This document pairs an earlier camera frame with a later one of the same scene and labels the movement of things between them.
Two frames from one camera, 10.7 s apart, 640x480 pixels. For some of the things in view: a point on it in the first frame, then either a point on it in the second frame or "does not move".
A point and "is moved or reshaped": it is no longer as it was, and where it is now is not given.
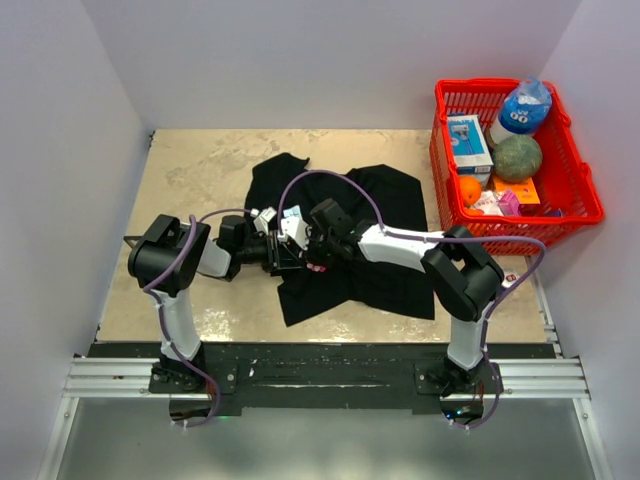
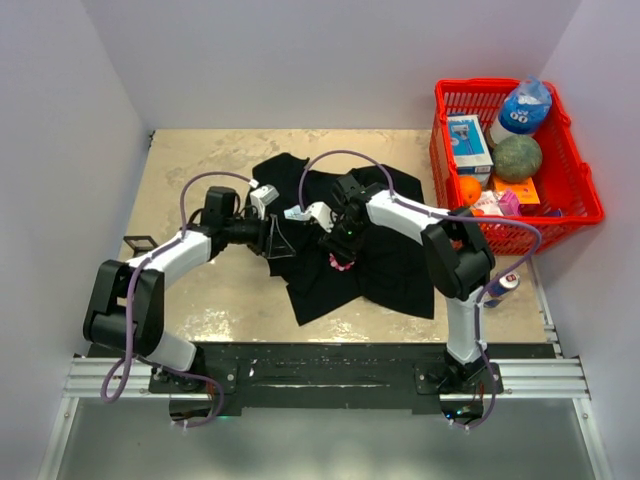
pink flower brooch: x=316 y=268 is moved or reshaped
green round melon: x=516 y=159 does not move
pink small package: x=509 y=203 does not move
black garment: x=378 y=197 is moved or reshaped
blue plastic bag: x=526 y=107 does not move
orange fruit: x=471 y=190 does not move
